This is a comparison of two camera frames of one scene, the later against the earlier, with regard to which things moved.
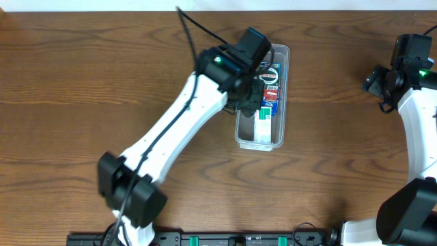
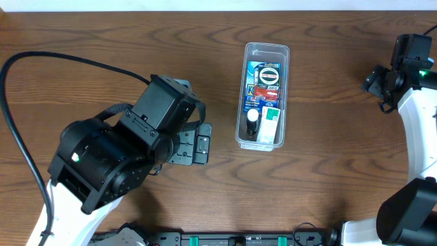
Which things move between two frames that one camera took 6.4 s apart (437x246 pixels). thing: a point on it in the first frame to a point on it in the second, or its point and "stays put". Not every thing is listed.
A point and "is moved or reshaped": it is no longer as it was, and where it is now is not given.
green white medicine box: [263, 125] is moved or reshaped
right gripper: [377, 80] stays put
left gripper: [254, 101] to [180, 156]
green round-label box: [270, 73] stays put
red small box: [270, 93] stays put
